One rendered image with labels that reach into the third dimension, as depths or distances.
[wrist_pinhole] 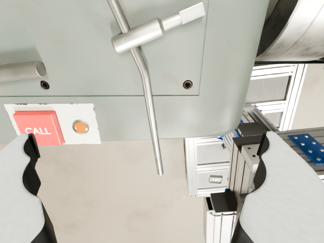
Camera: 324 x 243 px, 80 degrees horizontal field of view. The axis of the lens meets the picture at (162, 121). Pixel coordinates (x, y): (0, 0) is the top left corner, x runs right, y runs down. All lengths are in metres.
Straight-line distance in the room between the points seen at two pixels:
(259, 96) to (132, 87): 1.39
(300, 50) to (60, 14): 0.37
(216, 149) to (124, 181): 1.09
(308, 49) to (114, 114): 0.34
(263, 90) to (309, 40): 1.22
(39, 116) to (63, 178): 2.11
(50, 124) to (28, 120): 0.03
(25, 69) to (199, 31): 0.23
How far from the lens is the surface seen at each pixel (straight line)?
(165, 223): 2.89
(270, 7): 0.39
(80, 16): 0.29
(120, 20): 0.26
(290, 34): 0.38
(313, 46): 0.42
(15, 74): 0.32
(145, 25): 0.25
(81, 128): 0.34
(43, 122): 0.35
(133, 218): 2.81
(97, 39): 0.28
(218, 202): 0.84
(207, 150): 1.75
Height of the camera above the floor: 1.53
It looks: 60 degrees down
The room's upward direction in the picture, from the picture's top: 178 degrees clockwise
